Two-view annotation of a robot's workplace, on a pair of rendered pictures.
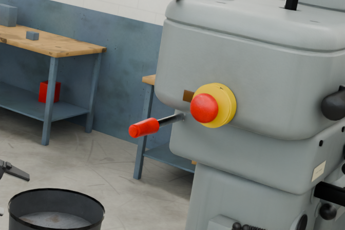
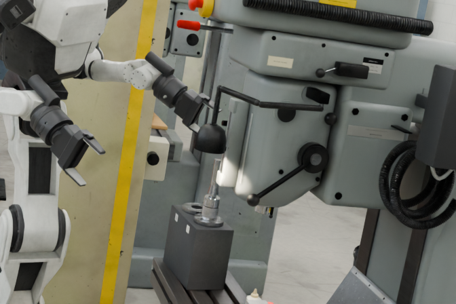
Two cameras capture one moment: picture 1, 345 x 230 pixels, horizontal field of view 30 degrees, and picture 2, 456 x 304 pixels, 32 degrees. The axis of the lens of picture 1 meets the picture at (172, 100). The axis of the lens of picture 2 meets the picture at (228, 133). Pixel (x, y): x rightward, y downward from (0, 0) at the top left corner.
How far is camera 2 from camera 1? 1.46 m
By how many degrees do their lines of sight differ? 42
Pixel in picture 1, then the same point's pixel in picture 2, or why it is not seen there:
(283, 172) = (253, 58)
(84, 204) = not seen: hidden behind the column
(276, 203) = (264, 87)
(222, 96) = not seen: outside the picture
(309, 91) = not seen: outside the picture
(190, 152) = (232, 54)
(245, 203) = (253, 89)
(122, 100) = not seen: outside the picture
